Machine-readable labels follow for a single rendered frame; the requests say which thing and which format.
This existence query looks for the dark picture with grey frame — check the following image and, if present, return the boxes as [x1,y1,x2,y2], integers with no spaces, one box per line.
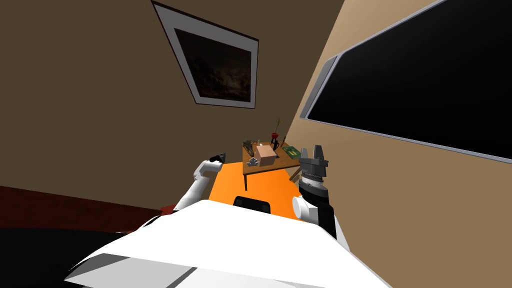
[150,0,260,110]

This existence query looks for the brown wooden table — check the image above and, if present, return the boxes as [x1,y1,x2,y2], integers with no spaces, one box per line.
[241,117,303,192]

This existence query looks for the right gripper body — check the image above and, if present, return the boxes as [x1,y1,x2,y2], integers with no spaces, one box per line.
[298,157,330,178]

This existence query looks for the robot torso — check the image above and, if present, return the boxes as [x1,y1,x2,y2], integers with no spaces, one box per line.
[63,195,395,288]

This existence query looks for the black window with grey frame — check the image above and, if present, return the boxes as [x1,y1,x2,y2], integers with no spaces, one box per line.
[299,0,512,165]

